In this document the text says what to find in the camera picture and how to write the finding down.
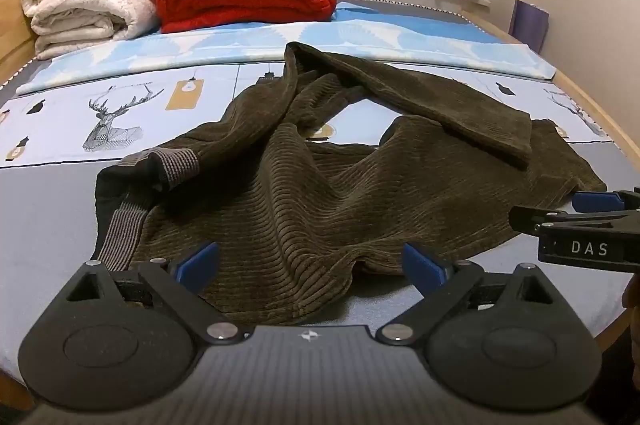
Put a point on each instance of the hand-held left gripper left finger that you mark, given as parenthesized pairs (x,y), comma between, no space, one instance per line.
(201,261)

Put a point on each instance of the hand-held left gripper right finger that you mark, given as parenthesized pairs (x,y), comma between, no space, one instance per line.
(424,263)

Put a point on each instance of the blue geometric folded blanket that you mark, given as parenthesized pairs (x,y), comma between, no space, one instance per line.
(150,50)

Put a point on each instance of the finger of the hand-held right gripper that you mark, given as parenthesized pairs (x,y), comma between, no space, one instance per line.
(590,202)
(530,219)

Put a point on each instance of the deer printed bed sheet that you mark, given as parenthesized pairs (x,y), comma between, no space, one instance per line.
(50,205)

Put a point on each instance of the purple paper bag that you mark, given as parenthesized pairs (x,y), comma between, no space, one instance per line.
(529,25)

